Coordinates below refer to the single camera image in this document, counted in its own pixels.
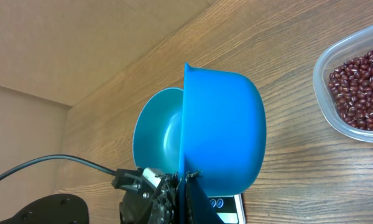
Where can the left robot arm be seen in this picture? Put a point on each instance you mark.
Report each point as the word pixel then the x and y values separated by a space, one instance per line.
pixel 58 208

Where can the blue plastic measuring scoop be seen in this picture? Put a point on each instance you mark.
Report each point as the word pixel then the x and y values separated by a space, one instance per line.
pixel 223 132

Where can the red adzuki beans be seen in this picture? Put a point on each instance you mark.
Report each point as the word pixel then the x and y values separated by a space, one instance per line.
pixel 351 86

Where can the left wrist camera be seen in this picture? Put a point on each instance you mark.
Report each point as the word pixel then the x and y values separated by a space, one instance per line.
pixel 152 176

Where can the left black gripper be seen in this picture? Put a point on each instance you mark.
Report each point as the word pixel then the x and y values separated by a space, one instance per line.
pixel 136 204

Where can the blue metal bowl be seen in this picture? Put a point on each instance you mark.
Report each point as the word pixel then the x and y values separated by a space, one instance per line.
pixel 156 138

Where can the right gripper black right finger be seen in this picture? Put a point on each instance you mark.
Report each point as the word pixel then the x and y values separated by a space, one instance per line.
pixel 198 207

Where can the white digital kitchen scale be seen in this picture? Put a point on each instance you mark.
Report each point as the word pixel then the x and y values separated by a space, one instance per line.
pixel 229 208

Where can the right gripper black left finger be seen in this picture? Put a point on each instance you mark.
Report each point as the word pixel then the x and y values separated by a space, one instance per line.
pixel 165 200

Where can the clear plastic container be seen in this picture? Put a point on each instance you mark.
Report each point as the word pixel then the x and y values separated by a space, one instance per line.
pixel 354 45

